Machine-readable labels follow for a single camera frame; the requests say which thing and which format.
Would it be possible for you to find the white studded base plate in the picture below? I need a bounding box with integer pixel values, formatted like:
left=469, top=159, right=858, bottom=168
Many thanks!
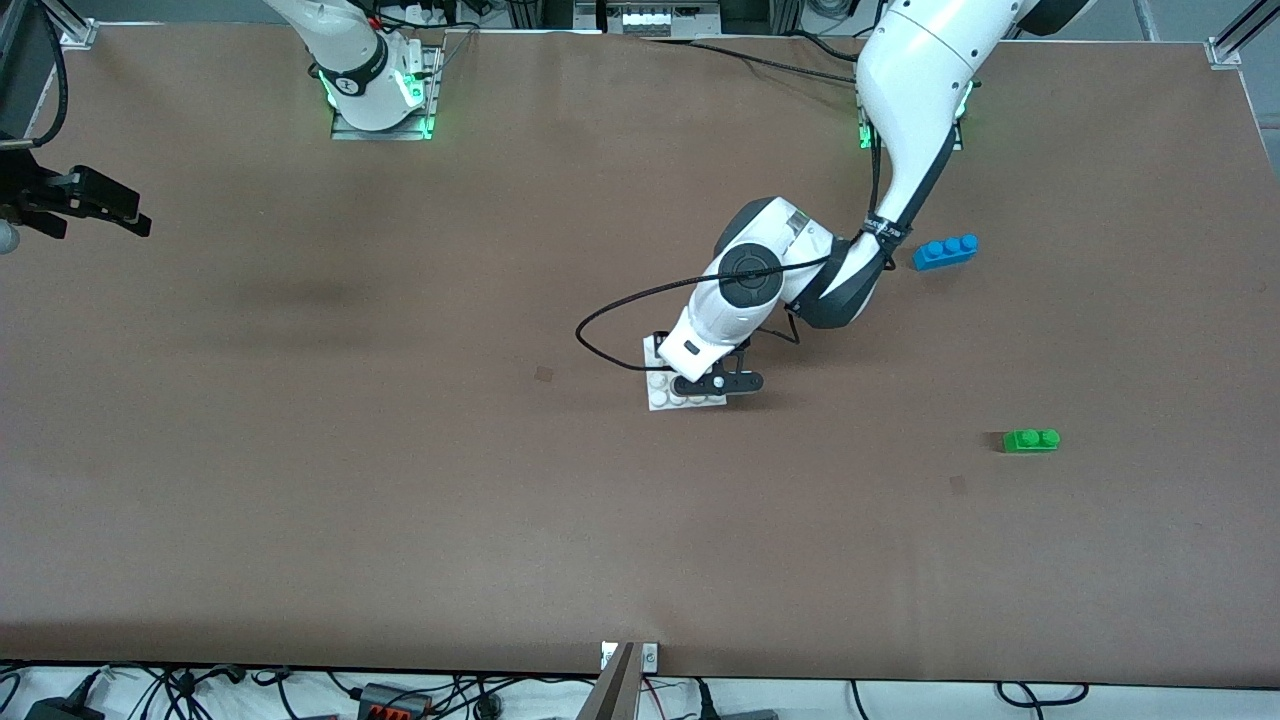
left=642, top=335, right=728, bottom=412

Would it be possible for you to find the brown wooden post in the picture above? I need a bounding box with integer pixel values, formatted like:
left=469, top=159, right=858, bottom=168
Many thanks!
left=575, top=642, right=639, bottom=720

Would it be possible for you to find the blue three-stud block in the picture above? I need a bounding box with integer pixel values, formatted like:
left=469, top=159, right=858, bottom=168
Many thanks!
left=912, top=234, right=980, bottom=272

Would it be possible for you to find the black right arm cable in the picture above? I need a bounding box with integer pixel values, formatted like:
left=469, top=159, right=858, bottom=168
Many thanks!
left=0, top=0, right=69, bottom=151

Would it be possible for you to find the aluminium corner profile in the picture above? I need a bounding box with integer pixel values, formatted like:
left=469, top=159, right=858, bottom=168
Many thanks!
left=1207, top=0, right=1280, bottom=69
left=38, top=0, right=99, bottom=49

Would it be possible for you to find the white power strip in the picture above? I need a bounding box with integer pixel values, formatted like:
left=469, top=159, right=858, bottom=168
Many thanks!
left=620, top=8, right=723, bottom=37

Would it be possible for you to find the black cable across table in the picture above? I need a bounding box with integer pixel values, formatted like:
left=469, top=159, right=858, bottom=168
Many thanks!
left=638, top=36, right=871, bottom=85

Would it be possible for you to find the black looped cable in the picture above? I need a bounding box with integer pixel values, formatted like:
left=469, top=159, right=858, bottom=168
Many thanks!
left=995, top=682, right=1091, bottom=707

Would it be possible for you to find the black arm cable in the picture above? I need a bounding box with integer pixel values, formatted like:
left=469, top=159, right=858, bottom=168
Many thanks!
left=576, top=250, right=836, bottom=373
left=0, top=0, right=69, bottom=151

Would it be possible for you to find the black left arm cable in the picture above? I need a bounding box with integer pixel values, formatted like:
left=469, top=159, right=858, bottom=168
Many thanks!
left=576, top=250, right=836, bottom=373

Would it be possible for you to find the black box with red connectors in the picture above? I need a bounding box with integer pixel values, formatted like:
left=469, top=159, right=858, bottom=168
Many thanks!
left=355, top=683, right=433, bottom=720

